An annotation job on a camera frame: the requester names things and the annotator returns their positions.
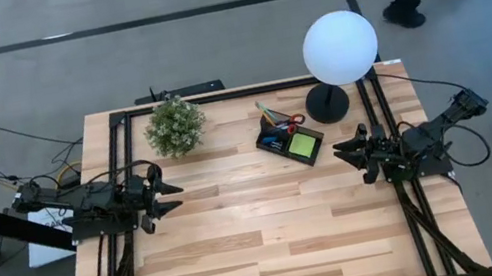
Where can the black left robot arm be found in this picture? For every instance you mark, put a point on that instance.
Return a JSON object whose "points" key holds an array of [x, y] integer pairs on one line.
{"points": [[94, 200]]}

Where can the green potted plant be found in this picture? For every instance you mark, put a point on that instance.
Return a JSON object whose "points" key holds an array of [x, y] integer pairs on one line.
{"points": [[175, 127]]}

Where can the green sticky note pad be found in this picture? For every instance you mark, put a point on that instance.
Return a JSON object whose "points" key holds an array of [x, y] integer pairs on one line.
{"points": [[302, 145]]}

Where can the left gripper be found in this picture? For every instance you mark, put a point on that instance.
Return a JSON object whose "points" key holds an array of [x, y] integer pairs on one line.
{"points": [[141, 194]]}

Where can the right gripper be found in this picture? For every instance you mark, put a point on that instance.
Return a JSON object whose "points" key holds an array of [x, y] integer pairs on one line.
{"points": [[380, 150]]}

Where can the black flat router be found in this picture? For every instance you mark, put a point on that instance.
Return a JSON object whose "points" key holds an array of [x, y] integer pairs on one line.
{"points": [[182, 91]]}

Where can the blue eraser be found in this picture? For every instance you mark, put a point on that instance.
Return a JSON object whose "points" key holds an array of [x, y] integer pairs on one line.
{"points": [[271, 139]]}

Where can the white globe table lamp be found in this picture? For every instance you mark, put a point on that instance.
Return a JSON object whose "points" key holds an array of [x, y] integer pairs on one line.
{"points": [[339, 48]]}

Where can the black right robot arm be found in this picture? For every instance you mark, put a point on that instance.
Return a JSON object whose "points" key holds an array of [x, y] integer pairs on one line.
{"points": [[428, 136]]}

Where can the yellow pencil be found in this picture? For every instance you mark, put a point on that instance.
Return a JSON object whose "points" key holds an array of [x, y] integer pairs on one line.
{"points": [[269, 117]]}

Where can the white printed paper sheet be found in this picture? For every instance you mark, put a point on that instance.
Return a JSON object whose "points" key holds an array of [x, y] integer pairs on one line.
{"points": [[43, 252]]}

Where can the black mesh desk organizer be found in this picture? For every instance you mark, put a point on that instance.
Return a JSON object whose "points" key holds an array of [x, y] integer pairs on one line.
{"points": [[281, 151]]}

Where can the black aluminium table frame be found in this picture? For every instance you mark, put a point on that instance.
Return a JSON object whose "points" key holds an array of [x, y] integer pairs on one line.
{"points": [[243, 93]]}

